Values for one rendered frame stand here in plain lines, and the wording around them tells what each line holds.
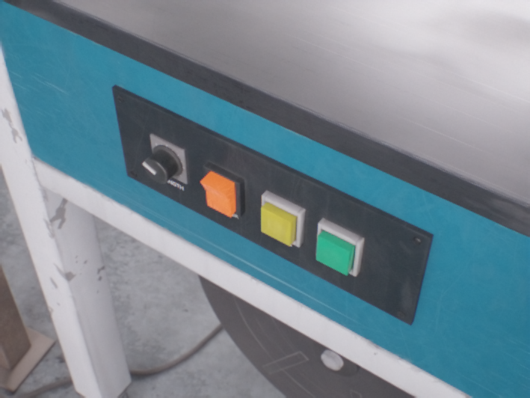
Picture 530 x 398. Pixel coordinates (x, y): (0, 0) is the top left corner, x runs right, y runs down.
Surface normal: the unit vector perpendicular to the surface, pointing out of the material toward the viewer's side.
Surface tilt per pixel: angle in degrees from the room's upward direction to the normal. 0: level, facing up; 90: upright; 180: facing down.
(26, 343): 90
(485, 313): 90
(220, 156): 90
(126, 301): 0
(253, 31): 0
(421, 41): 0
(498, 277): 90
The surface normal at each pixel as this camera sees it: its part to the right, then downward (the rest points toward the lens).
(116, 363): 0.82, 0.41
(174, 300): 0.00, -0.70
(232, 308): -0.57, 0.59
